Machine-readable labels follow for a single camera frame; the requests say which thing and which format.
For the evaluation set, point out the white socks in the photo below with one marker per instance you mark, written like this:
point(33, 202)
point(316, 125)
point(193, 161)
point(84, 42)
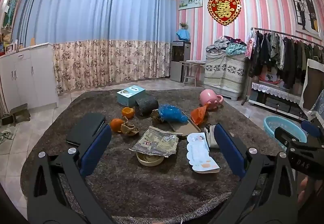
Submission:
point(211, 139)

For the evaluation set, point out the dark ribbed cylinder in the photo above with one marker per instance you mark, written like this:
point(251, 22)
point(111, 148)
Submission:
point(146, 106)

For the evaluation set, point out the cloth covered brown furniture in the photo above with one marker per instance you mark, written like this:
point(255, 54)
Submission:
point(312, 87)

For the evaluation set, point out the wedding photo wall poster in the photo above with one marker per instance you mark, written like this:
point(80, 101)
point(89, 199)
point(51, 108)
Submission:
point(305, 11)

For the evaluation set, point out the round orange peel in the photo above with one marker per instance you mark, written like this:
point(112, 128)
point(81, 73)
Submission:
point(116, 124)

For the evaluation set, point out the blue patterned fringed cloth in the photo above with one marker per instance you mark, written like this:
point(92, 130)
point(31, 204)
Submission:
point(319, 109)

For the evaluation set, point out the green low stool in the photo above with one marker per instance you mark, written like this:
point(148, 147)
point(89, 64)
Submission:
point(16, 114)

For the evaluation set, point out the beige round bowl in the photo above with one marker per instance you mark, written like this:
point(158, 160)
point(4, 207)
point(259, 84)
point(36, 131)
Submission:
point(149, 160)

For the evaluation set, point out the small folding table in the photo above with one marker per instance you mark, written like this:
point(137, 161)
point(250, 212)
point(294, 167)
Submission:
point(193, 63)

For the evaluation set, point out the white cabinet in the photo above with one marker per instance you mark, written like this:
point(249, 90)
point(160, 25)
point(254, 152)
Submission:
point(25, 74)

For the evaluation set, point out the large brown paper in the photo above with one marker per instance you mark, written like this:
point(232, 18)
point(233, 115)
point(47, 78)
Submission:
point(129, 129)

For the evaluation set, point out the red heart wall decoration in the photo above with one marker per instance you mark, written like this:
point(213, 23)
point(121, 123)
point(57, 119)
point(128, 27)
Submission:
point(224, 10)

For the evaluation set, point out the grey water dispenser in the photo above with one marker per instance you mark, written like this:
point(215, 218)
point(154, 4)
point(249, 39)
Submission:
point(179, 62)

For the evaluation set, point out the white picture frame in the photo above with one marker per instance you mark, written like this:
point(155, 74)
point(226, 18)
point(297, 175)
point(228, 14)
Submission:
point(10, 47)

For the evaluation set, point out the snack wrapper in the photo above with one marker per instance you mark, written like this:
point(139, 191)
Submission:
point(151, 141)

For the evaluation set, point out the metal clothes rack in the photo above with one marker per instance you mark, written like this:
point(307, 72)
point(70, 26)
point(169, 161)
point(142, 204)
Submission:
point(291, 36)

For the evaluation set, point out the low shelf with lace cloth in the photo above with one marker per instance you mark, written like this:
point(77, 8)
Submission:
point(276, 97)

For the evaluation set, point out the blue and floral curtain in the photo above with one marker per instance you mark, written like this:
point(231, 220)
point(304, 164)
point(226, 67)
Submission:
point(88, 24)

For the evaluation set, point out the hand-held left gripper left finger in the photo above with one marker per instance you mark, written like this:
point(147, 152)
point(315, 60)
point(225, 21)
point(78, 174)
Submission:
point(97, 146)

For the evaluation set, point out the brown flat tablet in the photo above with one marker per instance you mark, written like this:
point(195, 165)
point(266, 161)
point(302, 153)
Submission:
point(183, 128)

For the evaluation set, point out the orange plastic bag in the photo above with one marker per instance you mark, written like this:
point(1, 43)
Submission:
point(198, 115)

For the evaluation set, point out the pile of clothes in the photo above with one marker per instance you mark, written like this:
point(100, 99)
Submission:
point(222, 45)

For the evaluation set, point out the person's right hand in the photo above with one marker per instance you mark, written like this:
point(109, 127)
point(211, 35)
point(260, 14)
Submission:
point(302, 189)

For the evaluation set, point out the green wall poster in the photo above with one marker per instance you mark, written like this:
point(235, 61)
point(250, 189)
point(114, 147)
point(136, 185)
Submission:
point(11, 9)

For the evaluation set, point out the row of hanging clothes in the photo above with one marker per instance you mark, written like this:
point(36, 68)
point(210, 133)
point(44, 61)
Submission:
point(286, 57)

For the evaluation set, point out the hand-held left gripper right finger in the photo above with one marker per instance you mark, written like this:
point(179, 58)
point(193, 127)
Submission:
point(229, 149)

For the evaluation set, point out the pink pig mug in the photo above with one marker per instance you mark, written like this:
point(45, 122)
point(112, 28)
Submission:
point(208, 97)

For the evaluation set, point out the blue plastic bag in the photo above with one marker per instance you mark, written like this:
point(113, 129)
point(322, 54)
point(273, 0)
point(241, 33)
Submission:
point(172, 112)

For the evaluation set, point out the small potted plant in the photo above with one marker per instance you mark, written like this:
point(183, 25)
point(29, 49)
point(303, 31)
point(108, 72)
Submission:
point(184, 26)

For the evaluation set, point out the teal cardboard box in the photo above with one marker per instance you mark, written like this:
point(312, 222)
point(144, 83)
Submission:
point(130, 96)

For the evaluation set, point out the cup-shaped orange peel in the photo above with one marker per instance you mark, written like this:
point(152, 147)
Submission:
point(127, 112)

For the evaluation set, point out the light blue plastic basket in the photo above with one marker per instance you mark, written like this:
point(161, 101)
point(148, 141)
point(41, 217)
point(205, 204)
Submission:
point(272, 125)

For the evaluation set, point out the pink hanging bag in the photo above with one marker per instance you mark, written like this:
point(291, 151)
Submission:
point(250, 45)

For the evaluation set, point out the landscape wall picture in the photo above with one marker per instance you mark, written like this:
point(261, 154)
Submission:
point(191, 2)

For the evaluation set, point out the grey shaggy blanket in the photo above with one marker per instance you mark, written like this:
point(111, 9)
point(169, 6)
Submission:
point(151, 188)

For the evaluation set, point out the blue covered water bottle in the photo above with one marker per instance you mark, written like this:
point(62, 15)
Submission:
point(183, 34)

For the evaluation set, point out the patterned cloth covered cabinet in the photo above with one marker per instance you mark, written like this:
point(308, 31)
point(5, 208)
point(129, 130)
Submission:
point(225, 74)

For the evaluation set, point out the floor rag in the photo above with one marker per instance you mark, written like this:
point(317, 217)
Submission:
point(5, 136)

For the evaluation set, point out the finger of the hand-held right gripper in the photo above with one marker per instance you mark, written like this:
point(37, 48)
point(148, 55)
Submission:
point(312, 129)
point(288, 136)

